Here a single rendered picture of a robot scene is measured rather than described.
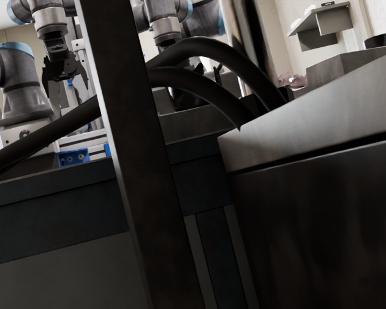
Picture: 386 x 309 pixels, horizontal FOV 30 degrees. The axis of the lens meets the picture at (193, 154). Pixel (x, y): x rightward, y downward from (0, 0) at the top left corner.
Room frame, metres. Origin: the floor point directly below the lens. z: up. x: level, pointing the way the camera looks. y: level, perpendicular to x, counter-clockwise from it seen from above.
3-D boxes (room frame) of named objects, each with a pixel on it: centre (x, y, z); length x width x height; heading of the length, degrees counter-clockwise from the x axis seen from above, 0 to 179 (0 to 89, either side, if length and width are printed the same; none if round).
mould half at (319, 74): (1.77, -0.33, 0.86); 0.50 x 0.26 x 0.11; 29
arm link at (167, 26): (1.87, -0.01, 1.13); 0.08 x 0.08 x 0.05
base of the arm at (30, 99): (2.22, 0.46, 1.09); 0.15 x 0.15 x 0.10
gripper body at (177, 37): (1.88, -0.01, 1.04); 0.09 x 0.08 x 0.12; 12
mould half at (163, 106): (1.62, 0.00, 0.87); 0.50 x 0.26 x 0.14; 12
